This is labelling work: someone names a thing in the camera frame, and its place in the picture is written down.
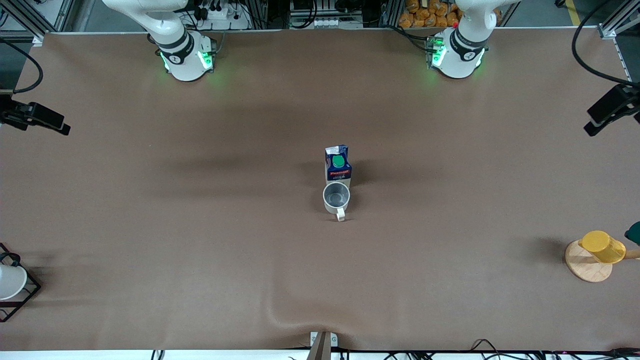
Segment white mug with handle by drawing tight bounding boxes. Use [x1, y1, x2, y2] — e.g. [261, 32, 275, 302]
[322, 181, 352, 222]

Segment yellow plastic cup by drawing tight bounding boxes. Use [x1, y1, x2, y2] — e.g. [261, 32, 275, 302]
[578, 230, 627, 264]

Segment wooden cup tree stand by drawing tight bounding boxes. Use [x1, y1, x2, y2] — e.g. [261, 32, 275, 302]
[565, 239, 640, 283]

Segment white cup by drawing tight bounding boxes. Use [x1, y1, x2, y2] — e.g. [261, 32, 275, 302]
[0, 263, 28, 301]

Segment white power strip black plugs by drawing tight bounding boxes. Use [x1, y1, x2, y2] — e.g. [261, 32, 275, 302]
[199, 5, 251, 31]

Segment pile of orange snack bags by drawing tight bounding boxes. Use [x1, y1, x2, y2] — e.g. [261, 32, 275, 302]
[398, 0, 463, 28]

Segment long white power strip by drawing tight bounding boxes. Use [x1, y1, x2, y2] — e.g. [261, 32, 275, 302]
[314, 16, 364, 29]

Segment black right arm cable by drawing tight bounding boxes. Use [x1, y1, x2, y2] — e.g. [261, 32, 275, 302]
[0, 37, 44, 96]

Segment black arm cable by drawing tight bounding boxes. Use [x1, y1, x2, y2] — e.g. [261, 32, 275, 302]
[0, 37, 44, 96]
[571, 0, 632, 86]

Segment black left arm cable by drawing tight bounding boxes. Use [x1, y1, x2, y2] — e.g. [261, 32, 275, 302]
[571, 0, 632, 86]

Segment aluminium frame strut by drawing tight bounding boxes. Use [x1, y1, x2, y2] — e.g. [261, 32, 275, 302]
[0, 0, 76, 46]
[598, 0, 640, 40]

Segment black wire rack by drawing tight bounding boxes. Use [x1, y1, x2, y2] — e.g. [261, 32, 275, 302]
[0, 242, 42, 323]

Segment black cables along table edge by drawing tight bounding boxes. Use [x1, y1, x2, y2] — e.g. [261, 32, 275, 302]
[380, 339, 640, 360]

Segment metal table bracket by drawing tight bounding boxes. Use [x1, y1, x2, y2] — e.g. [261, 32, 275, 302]
[310, 331, 339, 360]

